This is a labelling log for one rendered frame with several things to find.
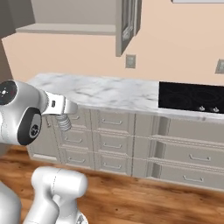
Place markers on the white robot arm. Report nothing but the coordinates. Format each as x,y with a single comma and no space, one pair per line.
17,116

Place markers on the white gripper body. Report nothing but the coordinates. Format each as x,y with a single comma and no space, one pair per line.
70,108

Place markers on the grey glass cabinet door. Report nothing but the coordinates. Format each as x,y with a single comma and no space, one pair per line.
127,23

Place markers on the grey extractor hood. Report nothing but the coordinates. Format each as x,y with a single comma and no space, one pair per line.
198,1

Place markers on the grey wall socket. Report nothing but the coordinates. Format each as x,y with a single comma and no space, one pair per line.
130,61
220,66

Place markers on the tall dark grey cabinet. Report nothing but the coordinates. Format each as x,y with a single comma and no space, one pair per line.
5,23

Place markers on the wide grey drawer front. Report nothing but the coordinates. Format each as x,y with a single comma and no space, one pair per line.
195,129
189,176
189,153

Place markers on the black hob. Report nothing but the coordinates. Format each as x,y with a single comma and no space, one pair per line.
189,96

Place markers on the grey wall cabinet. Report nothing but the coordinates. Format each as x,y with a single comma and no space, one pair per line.
73,17

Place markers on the grey base cabinet door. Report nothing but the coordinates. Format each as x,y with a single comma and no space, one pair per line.
40,140

